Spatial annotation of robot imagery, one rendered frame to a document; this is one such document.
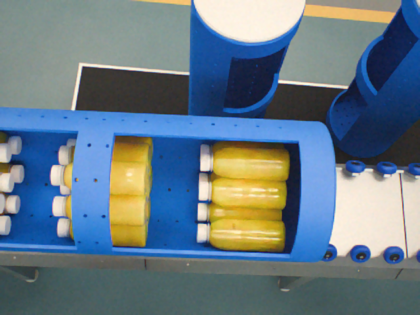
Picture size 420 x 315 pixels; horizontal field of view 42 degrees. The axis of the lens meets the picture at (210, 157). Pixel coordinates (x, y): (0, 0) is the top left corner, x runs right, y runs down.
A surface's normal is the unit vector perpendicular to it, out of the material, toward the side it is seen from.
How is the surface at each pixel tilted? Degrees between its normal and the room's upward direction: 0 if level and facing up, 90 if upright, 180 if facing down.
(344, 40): 0
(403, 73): 91
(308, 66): 0
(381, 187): 0
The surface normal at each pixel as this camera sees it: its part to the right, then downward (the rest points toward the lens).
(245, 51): -0.03, 0.95
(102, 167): 0.04, -0.24
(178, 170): 0.02, 0.22
